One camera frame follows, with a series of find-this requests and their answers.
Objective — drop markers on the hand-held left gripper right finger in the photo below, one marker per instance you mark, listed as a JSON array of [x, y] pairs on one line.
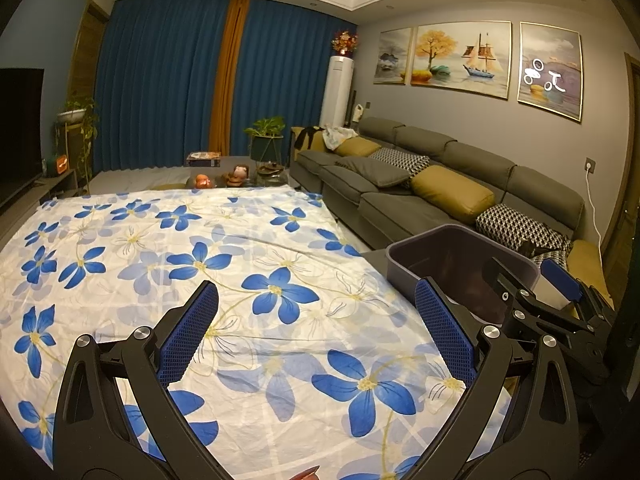
[[447, 335]]

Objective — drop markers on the black television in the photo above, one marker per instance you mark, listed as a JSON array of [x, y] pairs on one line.
[[20, 135]]

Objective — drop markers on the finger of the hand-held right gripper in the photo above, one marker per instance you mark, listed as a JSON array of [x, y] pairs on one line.
[[560, 275], [502, 280]]

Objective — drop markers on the orange curtain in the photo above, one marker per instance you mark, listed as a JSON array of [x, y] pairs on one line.
[[227, 80]]

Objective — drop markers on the large yellow cushion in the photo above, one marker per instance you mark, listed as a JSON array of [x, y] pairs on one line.
[[592, 265]]

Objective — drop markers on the small orange device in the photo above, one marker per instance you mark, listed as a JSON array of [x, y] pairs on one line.
[[56, 166]]

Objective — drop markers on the red gold flower ornament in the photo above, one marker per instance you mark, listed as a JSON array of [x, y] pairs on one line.
[[345, 42]]

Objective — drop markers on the black garment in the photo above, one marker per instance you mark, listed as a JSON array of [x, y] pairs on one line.
[[307, 137]]

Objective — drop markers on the dark tea tray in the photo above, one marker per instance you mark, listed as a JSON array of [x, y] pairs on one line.
[[270, 169]]

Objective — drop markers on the leafy potted plant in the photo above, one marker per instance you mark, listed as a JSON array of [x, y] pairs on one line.
[[265, 125]]

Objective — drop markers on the grey pillow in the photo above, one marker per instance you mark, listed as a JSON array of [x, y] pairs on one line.
[[375, 170]]

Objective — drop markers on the small yellow pillow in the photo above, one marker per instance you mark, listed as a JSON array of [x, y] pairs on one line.
[[356, 147]]

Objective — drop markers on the low television cabinet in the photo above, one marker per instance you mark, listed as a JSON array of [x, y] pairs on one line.
[[50, 189]]

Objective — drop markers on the black white patterned pillow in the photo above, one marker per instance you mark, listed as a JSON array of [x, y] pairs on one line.
[[520, 227], [405, 160]]

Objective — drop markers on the purple abstract painting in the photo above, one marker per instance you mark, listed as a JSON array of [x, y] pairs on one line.
[[550, 70]]

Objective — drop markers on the wall socket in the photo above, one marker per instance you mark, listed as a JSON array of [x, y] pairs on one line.
[[591, 164]]

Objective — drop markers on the small pink ornament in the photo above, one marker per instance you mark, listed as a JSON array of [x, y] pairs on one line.
[[239, 174]]

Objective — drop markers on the grey sofa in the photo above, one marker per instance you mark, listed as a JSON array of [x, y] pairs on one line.
[[380, 200]]

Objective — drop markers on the blue curtain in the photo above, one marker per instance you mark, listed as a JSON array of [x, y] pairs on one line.
[[160, 85], [290, 70]]

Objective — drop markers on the white garment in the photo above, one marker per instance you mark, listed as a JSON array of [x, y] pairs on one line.
[[340, 134]]

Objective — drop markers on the sailboat and tree painting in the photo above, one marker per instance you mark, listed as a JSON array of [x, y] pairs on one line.
[[460, 57]]

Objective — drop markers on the tall plant stand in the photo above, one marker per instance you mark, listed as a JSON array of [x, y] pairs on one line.
[[67, 142]]

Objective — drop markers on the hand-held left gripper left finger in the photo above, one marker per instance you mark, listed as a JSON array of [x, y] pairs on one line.
[[187, 340]]

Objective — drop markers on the white standing air conditioner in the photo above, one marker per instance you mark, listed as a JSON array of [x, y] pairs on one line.
[[336, 90]]

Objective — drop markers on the trailing potted plant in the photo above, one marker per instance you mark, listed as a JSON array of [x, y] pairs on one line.
[[85, 115]]

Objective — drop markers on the white handheld device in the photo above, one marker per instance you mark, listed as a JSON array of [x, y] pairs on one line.
[[356, 112]]

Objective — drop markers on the dark wooden door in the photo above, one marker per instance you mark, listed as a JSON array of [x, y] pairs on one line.
[[631, 160]]

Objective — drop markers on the dark coffee table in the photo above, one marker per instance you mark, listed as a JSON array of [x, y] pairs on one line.
[[225, 164]]

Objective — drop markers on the small landscape painting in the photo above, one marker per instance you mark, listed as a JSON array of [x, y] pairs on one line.
[[392, 57]]

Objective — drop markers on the grey plastic bin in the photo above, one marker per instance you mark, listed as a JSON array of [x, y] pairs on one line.
[[440, 255]]

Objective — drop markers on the flat printed box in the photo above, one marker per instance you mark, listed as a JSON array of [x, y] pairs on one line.
[[202, 159]]

